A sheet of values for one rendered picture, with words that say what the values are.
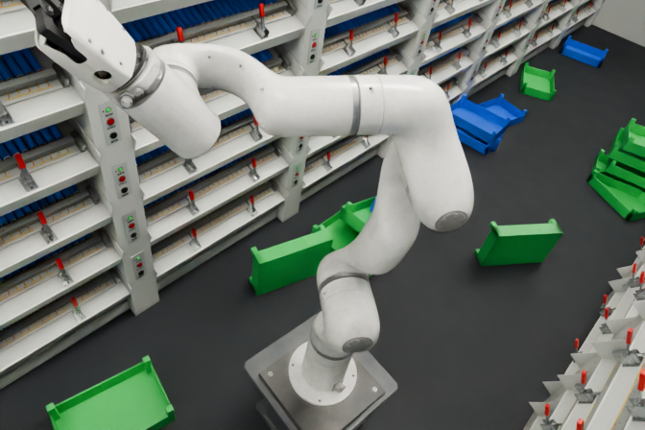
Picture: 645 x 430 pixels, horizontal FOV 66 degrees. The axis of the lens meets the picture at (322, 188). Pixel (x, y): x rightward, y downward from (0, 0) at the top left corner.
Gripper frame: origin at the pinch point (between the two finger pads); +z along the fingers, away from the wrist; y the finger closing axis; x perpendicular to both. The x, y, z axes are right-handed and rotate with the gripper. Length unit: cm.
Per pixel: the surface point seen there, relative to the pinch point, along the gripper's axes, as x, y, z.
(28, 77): -41, 39, -29
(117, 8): -17, 46, -30
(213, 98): -22, 59, -72
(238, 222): -48, 54, -126
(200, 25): -12, 64, -53
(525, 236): 49, 32, -185
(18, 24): -30, 37, -19
